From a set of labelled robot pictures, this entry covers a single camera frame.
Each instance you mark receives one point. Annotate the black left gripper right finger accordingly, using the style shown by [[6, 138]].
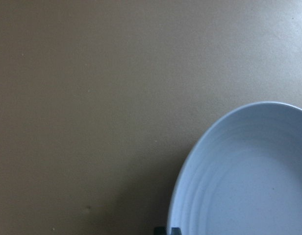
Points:
[[175, 231]]

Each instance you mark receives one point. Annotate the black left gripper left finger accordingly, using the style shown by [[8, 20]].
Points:
[[159, 231]]

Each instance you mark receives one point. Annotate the blue ceramic plate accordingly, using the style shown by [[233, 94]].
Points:
[[244, 175]]

